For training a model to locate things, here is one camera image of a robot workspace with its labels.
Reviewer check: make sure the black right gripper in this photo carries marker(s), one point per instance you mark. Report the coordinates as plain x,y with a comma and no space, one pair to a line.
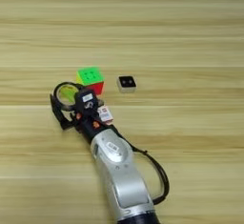
89,126

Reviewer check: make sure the red and white card box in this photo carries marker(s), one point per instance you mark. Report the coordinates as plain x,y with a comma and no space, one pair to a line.
105,114

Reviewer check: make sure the black tape roll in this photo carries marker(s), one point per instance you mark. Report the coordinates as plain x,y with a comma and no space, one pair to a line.
56,91

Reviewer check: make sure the colourful puzzle cube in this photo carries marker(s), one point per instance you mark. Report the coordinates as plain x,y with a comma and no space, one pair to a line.
90,75

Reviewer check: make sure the black box with white label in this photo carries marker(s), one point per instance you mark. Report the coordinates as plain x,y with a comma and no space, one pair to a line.
85,100

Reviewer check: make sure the green rectangular block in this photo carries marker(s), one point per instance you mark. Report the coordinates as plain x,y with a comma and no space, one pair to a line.
68,93

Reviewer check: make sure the small grey box black top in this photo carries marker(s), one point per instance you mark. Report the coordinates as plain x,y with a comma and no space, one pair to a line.
126,83

